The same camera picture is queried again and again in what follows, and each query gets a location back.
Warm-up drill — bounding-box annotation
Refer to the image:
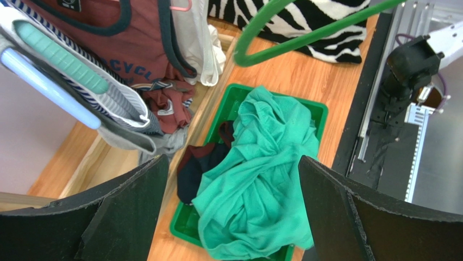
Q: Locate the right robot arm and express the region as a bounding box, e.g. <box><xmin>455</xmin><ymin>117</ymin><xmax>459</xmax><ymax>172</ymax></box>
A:
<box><xmin>371</xmin><ymin>21</ymin><xmax>462</xmax><ymax>125</ymax></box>

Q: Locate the teal plastic hanger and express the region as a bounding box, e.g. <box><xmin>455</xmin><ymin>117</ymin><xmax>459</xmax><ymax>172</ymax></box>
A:
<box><xmin>13</xmin><ymin>21</ymin><xmax>109</xmax><ymax>94</ymax></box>

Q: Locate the grey tank top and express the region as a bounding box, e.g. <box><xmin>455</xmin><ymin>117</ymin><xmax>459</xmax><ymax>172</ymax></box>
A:
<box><xmin>1</xmin><ymin>36</ymin><xmax>188</xmax><ymax>165</ymax></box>

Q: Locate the maroon printed tank top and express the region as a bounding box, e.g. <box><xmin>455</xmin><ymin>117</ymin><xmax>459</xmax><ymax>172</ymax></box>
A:
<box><xmin>27</xmin><ymin>0</ymin><xmax>196</xmax><ymax>134</ymax></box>

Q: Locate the navy maroon tank top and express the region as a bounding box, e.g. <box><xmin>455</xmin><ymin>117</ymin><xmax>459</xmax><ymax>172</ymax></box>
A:
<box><xmin>177</xmin><ymin>121</ymin><xmax>234</xmax><ymax>206</ymax></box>

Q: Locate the white tank top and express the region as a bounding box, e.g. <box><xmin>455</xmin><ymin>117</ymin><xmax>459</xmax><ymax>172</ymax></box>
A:
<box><xmin>172</xmin><ymin>1</ymin><xmax>227</xmax><ymax>86</ymax></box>

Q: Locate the green tank top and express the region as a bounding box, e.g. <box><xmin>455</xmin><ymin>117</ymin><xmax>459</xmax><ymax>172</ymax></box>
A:
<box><xmin>192</xmin><ymin>86</ymin><xmax>320</xmax><ymax>260</ymax></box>

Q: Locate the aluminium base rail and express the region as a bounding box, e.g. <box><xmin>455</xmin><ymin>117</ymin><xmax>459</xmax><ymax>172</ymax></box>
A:
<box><xmin>330</xmin><ymin>0</ymin><xmax>463</xmax><ymax>216</ymax></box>

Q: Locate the light blue plastic hanger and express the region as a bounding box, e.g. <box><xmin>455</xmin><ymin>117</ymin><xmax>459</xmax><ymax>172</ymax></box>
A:
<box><xmin>1</xmin><ymin>47</ymin><xmax>101</xmax><ymax>129</ymax></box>

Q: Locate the wooden clothes rack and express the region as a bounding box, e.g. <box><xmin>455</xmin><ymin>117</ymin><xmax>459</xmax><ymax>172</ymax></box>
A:
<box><xmin>1</xmin><ymin>34</ymin><xmax>237</xmax><ymax>211</ymax></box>

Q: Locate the thin pink wire hanger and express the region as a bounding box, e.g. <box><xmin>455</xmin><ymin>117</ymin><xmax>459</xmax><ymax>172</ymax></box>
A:
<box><xmin>170</xmin><ymin>0</ymin><xmax>192</xmax><ymax>12</ymax></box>

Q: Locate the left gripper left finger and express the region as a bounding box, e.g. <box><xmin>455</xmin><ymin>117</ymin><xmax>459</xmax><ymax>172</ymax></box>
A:
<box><xmin>1</xmin><ymin>156</ymin><xmax>169</xmax><ymax>260</ymax></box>

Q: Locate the green velvet hanger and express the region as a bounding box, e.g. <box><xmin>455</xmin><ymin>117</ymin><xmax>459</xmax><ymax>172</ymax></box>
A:
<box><xmin>234</xmin><ymin>1</ymin><xmax>401</xmax><ymax>67</ymax></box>

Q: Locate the zebra print blanket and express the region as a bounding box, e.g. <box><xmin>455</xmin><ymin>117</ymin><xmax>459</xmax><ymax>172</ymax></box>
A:
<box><xmin>208</xmin><ymin>0</ymin><xmax>370</xmax><ymax>64</ymax></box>

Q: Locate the blue striped tank top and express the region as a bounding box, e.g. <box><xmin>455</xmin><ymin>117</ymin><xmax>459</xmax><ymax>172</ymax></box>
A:
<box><xmin>1</xmin><ymin>1</ymin><xmax>163</xmax><ymax>135</ymax></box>

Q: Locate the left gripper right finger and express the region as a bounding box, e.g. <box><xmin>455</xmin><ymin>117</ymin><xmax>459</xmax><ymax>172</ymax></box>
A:
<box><xmin>298</xmin><ymin>156</ymin><xmax>462</xmax><ymax>260</ymax></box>

